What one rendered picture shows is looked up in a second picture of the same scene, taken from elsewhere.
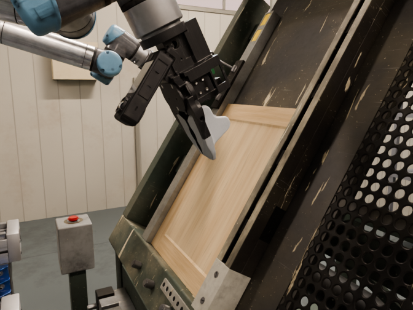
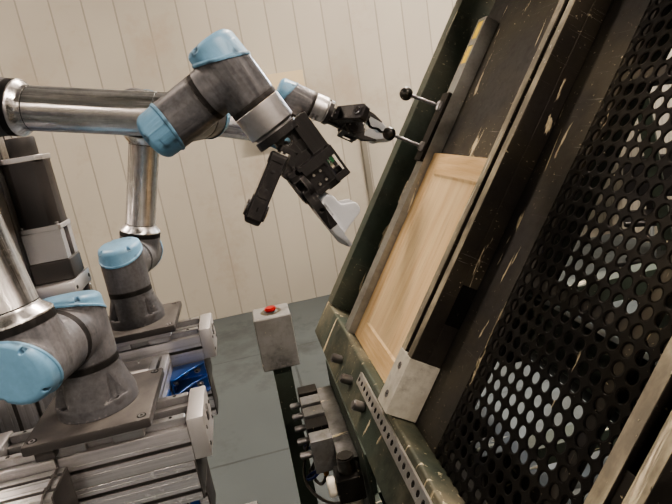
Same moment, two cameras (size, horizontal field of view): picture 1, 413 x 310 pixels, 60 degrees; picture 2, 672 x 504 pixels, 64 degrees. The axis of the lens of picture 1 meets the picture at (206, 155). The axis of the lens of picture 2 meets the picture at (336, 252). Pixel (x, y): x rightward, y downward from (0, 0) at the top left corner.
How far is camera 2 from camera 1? 0.34 m
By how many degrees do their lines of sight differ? 18
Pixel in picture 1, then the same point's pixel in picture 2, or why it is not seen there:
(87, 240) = (287, 332)
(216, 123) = (343, 211)
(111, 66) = not seen: hidden behind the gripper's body
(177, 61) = (293, 157)
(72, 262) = (274, 358)
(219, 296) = (402, 388)
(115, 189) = not seen: hidden behind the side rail
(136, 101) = (256, 203)
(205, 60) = (319, 152)
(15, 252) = (209, 348)
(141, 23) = (250, 131)
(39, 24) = (166, 150)
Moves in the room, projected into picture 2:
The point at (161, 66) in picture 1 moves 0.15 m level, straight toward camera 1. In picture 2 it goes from (275, 166) to (243, 181)
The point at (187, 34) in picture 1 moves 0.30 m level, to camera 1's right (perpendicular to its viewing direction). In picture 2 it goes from (298, 130) to (513, 95)
